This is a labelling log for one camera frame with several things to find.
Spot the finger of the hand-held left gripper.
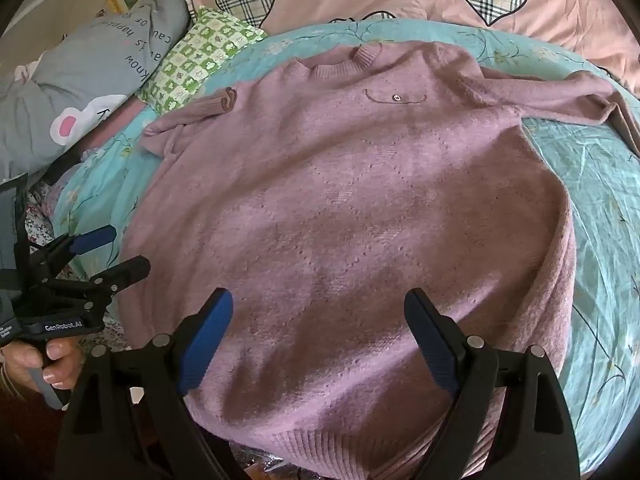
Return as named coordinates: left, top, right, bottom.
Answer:
left=31, top=255, right=152, bottom=322
left=30, top=225, right=118, bottom=286

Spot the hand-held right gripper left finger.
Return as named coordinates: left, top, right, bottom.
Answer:
left=55, top=287, right=251, bottom=480

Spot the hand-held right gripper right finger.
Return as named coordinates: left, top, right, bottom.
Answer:
left=380, top=287, right=583, bottom=480

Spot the pink fuzzy towel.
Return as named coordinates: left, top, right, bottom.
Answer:
left=120, top=40, right=640, bottom=480

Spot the person's left hand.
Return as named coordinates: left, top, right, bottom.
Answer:
left=0, top=335, right=90, bottom=403

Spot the grey printed pillow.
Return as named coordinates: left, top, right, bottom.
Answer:
left=0, top=0, right=191, bottom=181

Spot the green checkered pillow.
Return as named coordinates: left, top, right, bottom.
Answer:
left=135, top=5, right=268, bottom=116

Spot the teal floral blanket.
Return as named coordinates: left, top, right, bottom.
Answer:
left=52, top=17, right=640, bottom=461

